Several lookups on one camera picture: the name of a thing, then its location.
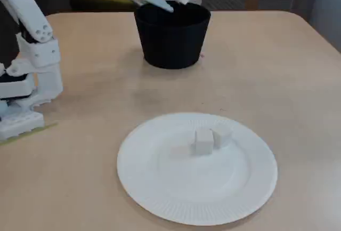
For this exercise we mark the white paper plate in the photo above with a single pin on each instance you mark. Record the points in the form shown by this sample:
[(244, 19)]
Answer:
[(197, 188)]

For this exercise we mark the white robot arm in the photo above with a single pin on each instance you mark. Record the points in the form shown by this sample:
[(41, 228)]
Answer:
[(24, 9)]

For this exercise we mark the green base board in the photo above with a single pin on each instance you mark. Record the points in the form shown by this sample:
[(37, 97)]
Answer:
[(45, 128)]

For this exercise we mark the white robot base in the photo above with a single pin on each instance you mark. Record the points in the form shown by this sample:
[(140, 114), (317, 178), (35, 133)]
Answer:
[(18, 124)]

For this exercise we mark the white cube block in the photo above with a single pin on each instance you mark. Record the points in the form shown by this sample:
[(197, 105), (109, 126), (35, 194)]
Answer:
[(222, 135), (203, 143)]

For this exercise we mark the black pot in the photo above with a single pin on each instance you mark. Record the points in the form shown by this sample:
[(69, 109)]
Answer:
[(170, 44)]

